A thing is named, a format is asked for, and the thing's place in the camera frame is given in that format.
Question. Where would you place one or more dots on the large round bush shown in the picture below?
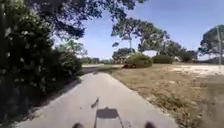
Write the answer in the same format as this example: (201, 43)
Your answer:
(138, 61)

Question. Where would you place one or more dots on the pale concrete path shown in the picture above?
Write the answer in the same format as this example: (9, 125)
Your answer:
(100, 90)

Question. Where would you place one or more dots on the tall thin-trunk tree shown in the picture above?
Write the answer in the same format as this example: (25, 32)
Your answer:
(128, 28)

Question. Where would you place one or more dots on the low green bush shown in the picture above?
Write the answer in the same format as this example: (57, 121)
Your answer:
(162, 59)

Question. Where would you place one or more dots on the row of trees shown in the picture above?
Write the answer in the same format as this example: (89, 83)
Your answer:
(160, 41)

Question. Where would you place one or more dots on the dry brown grass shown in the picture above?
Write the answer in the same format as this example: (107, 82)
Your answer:
(160, 90)

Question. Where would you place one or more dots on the grass strip under bushes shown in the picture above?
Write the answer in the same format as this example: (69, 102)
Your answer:
(50, 97)

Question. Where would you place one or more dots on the robot's own part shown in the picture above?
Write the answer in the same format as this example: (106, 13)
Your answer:
(77, 125)

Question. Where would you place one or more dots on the dark green hedge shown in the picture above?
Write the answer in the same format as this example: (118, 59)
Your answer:
(30, 56)

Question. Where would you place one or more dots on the broad dark tree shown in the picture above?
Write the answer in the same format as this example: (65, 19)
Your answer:
(210, 40)

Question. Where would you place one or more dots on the pole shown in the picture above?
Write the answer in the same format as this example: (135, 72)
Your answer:
(219, 43)

